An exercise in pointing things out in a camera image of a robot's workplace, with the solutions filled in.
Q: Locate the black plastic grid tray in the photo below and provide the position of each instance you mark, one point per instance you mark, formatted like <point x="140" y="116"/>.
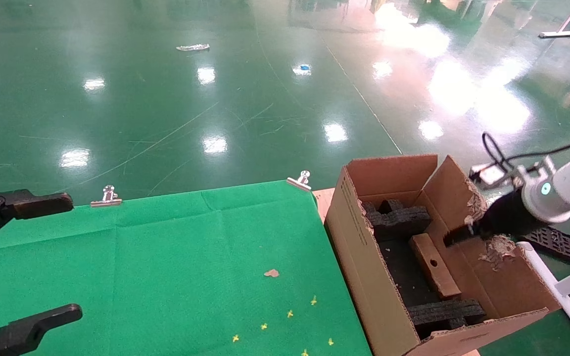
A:
<point x="559" y="244"/>

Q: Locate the small cardboard scrap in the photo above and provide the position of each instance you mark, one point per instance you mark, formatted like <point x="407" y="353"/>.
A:
<point x="271" y="273"/>

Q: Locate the green table cloth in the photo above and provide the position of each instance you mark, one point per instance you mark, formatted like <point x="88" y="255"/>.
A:
<point x="166" y="267"/>

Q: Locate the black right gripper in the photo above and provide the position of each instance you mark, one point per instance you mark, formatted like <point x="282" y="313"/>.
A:
<point x="505" y="217"/>

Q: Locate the black foam bottom liner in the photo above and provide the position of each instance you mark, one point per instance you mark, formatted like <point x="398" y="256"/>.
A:
<point x="399" y="272"/>

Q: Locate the white floor litter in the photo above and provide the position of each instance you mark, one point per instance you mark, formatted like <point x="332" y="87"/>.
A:
<point x="192" y="47"/>

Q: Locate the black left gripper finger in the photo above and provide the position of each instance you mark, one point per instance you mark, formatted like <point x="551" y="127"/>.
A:
<point x="32" y="324"/>
<point x="42" y="203"/>

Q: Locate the white tube table frame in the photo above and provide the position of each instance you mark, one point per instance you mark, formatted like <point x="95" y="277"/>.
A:
<point x="547" y="269"/>

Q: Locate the small cardboard box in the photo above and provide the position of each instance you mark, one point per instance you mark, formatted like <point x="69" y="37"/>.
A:
<point x="433" y="267"/>

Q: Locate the silver binder clip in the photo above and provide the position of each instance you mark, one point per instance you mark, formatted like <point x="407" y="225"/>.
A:
<point x="301" y="182"/>
<point x="109" y="198"/>

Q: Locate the white floor stand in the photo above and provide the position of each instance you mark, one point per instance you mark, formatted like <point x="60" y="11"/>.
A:
<point x="556" y="34"/>

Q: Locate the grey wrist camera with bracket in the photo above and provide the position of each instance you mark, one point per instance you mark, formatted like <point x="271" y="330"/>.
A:
<point x="488" y="175"/>

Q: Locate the large open cardboard carton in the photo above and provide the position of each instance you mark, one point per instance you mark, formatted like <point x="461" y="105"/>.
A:
<point x="359" y="257"/>

